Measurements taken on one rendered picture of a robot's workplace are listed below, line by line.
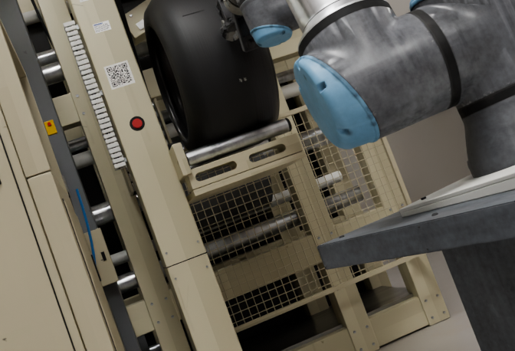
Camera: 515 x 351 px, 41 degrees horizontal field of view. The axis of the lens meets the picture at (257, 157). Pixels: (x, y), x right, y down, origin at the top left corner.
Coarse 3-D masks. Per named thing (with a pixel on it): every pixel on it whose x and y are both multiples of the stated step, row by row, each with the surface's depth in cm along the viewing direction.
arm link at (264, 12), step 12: (240, 0) 163; (252, 0) 161; (264, 0) 160; (276, 0) 161; (252, 12) 161; (264, 12) 160; (276, 12) 160; (288, 12) 160; (252, 24) 161; (264, 24) 159; (276, 24) 159; (288, 24) 161; (252, 36) 164; (264, 36) 160; (276, 36) 160; (288, 36) 163
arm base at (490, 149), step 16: (496, 96) 92; (512, 96) 91; (464, 112) 97; (480, 112) 94; (496, 112) 92; (512, 112) 91; (464, 128) 99; (480, 128) 94; (496, 128) 92; (512, 128) 90; (480, 144) 94; (496, 144) 92; (512, 144) 90; (480, 160) 94; (496, 160) 92; (512, 160) 90; (480, 176) 96
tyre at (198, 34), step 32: (160, 0) 206; (192, 0) 202; (160, 32) 202; (192, 32) 195; (160, 64) 241; (192, 64) 194; (224, 64) 196; (256, 64) 199; (192, 96) 197; (224, 96) 198; (256, 96) 202; (192, 128) 205; (224, 128) 203
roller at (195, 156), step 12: (288, 120) 209; (252, 132) 206; (264, 132) 207; (276, 132) 208; (216, 144) 204; (228, 144) 204; (240, 144) 205; (252, 144) 208; (192, 156) 201; (204, 156) 202; (216, 156) 204
